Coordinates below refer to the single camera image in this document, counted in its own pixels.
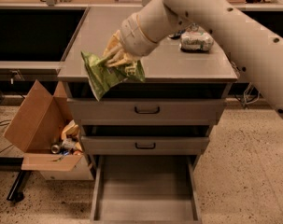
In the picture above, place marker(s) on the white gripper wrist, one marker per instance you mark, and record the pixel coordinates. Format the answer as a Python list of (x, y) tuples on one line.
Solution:
[(132, 34)]

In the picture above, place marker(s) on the black table leg base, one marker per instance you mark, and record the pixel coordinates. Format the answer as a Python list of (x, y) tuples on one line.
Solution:
[(8, 164)]

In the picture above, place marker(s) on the blue soda can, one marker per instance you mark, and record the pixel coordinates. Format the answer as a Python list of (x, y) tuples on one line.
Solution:
[(177, 35)]

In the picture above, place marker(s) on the white green crushed can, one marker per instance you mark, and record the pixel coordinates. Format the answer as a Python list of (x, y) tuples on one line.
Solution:
[(195, 40)]

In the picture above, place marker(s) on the grey open bottom drawer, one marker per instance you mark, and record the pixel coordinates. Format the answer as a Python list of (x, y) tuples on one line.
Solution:
[(145, 190)]

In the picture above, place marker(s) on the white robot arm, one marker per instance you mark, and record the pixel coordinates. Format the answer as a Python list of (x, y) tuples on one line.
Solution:
[(247, 43)]

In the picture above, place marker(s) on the silver can in box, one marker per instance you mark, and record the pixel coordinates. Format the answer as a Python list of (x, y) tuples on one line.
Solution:
[(56, 148)]

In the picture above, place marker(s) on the grey middle drawer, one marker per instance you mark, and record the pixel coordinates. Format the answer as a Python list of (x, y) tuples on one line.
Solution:
[(144, 145)]

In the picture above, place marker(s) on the green jalapeno chip bag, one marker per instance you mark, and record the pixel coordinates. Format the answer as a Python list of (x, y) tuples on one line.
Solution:
[(102, 78)]

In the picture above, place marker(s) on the grey top drawer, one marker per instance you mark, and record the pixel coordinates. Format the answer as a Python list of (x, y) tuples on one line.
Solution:
[(146, 111)]

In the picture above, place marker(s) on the brown cardboard box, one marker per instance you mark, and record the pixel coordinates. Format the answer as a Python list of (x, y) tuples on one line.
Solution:
[(38, 125)]

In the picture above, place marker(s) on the grey drawer cabinet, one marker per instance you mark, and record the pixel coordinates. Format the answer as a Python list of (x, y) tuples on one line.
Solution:
[(170, 74)]

